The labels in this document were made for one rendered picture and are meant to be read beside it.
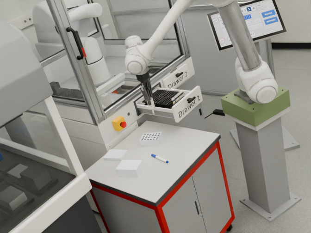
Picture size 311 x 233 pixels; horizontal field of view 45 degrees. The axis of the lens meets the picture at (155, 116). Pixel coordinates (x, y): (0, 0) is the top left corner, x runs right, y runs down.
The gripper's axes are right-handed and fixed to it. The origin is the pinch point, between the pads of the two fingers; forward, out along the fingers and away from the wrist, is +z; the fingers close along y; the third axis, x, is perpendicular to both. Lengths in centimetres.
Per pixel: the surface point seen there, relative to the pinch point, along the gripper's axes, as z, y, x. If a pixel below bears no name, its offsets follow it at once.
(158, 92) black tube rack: 10.0, 34.7, 7.4
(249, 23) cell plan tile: -7, 100, -52
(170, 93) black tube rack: 10.0, 31.8, -2.3
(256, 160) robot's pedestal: 56, 14, -53
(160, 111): 12.7, 12.9, 0.7
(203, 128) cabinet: 68, 78, -6
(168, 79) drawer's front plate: 9, 52, 4
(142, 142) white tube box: 21.4, -7.9, 9.1
